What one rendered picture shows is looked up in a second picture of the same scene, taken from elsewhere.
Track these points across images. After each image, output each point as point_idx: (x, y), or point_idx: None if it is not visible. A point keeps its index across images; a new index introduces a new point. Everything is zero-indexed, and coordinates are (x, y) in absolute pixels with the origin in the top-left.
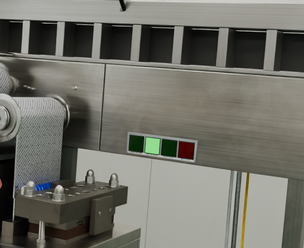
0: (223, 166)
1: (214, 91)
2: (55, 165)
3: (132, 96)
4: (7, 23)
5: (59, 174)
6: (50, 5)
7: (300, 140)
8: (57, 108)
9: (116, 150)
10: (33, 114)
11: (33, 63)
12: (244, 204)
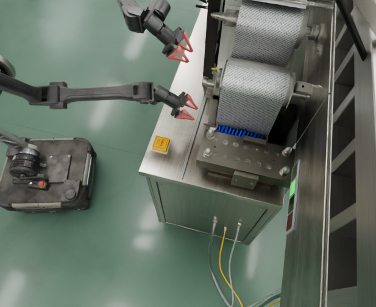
0: (284, 264)
1: (313, 229)
2: (265, 126)
3: (313, 142)
4: None
5: (269, 131)
6: None
7: None
8: (278, 94)
9: (295, 158)
10: (240, 92)
11: (329, 31)
12: None
